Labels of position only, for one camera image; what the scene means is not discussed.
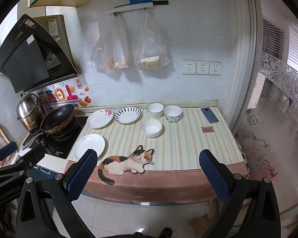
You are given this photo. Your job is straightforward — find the colourful wall stickers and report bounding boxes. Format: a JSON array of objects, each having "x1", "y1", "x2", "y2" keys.
[{"x1": 34, "y1": 77, "x2": 92, "y2": 112}]

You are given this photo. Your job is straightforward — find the floral white plate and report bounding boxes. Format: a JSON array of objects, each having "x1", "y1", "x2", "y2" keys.
[{"x1": 86, "y1": 109, "x2": 114, "y2": 130}]

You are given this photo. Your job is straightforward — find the left wall socket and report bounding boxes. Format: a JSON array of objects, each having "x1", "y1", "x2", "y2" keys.
[{"x1": 181, "y1": 60, "x2": 196, "y2": 75}]

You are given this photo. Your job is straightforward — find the small brown card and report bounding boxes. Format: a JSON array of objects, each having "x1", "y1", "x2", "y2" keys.
[{"x1": 201, "y1": 126, "x2": 214, "y2": 133}]

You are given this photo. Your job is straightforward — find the white bowl blue pattern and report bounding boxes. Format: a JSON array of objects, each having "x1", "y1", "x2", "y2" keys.
[{"x1": 164, "y1": 105, "x2": 182, "y2": 123}]

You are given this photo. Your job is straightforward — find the stainless steel pot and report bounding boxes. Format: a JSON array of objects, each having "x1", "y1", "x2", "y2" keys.
[{"x1": 16, "y1": 93, "x2": 46, "y2": 133}]

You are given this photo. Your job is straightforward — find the blue handled knife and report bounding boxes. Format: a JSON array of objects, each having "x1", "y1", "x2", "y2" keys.
[{"x1": 116, "y1": 0, "x2": 169, "y2": 8}]

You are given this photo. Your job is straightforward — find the black striped white plate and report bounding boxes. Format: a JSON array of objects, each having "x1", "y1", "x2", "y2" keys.
[{"x1": 114, "y1": 106, "x2": 141, "y2": 125}]

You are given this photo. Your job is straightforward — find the wooden rolling pin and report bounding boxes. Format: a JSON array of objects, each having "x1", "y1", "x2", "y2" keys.
[{"x1": 0, "y1": 126, "x2": 11, "y2": 144}]

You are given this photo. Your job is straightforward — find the plain white plate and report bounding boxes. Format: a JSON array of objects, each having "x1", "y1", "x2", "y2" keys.
[{"x1": 74, "y1": 134, "x2": 105, "y2": 161}]

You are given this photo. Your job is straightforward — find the plain white bowl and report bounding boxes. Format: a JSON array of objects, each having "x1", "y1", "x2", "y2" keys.
[{"x1": 141, "y1": 119, "x2": 163, "y2": 138}]

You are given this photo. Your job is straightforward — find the plastic bag with white block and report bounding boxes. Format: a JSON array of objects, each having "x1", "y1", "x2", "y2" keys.
[{"x1": 132, "y1": 10, "x2": 170, "y2": 70}]

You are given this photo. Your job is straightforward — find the white bowl dark rim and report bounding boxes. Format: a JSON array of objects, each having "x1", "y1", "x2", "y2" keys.
[{"x1": 146, "y1": 103, "x2": 165, "y2": 119}]

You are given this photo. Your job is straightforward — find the wall socket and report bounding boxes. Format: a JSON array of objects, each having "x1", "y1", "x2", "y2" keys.
[
  {"x1": 196, "y1": 61, "x2": 210, "y2": 75},
  {"x1": 181, "y1": 60, "x2": 196, "y2": 75},
  {"x1": 209, "y1": 62, "x2": 222, "y2": 76}
]

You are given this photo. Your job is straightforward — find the striped tablecloth with cat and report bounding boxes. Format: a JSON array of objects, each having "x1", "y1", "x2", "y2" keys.
[{"x1": 80, "y1": 107, "x2": 248, "y2": 203}]

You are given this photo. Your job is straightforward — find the blue smartphone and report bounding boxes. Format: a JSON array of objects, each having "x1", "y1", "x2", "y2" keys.
[{"x1": 201, "y1": 107, "x2": 219, "y2": 124}]

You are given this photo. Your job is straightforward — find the right wall socket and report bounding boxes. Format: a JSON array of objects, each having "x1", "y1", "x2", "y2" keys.
[{"x1": 209, "y1": 62, "x2": 222, "y2": 76}]

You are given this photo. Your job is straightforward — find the plastic bag with orange food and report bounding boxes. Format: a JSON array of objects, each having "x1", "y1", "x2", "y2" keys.
[{"x1": 89, "y1": 12, "x2": 130, "y2": 70}]

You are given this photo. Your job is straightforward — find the black range hood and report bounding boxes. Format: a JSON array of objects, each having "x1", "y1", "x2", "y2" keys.
[{"x1": 0, "y1": 14, "x2": 80, "y2": 93}]

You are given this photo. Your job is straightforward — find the white wall hook rail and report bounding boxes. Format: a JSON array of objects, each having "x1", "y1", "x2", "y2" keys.
[{"x1": 105, "y1": 2, "x2": 153, "y2": 15}]

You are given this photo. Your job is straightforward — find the black frying pan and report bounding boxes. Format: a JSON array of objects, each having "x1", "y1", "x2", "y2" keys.
[{"x1": 22, "y1": 104, "x2": 75, "y2": 150}]

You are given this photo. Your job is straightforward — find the black induction cooktop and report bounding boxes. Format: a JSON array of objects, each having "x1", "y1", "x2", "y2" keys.
[{"x1": 21, "y1": 117, "x2": 87, "y2": 159}]

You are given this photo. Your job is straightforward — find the middle wall socket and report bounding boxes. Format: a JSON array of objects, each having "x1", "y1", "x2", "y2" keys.
[{"x1": 196, "y1": 61, "x2": 210, "y2": 75}]

